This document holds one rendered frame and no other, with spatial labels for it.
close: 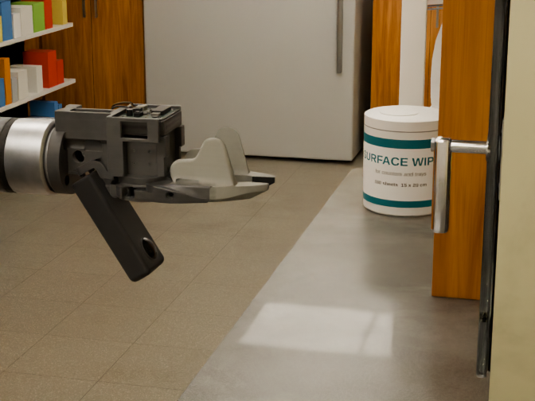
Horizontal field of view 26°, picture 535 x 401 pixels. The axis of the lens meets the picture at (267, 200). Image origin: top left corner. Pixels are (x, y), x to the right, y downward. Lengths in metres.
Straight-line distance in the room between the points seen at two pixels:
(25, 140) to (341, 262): 0.56
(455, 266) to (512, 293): 0.39
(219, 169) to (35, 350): 2.73
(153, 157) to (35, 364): 2.60
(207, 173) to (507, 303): 0.30
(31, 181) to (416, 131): 0.76
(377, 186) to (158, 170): 0.72
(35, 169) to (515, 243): 0.46
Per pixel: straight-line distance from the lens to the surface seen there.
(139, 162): 1.11
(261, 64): 6.11
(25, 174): 1.14
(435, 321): 1.36
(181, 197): 1.08
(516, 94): 0.99
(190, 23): 6.19
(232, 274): 4.41
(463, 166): 1.39
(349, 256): 1.58
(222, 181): 1.08
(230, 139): 1.12
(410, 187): 1.76
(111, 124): 1.10
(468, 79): 1.37
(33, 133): 1.14
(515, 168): 1.01
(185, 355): 3.68
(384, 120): 1.74
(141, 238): 1.15
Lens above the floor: 1.43
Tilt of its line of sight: 15 degrees down
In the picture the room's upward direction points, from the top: straight up
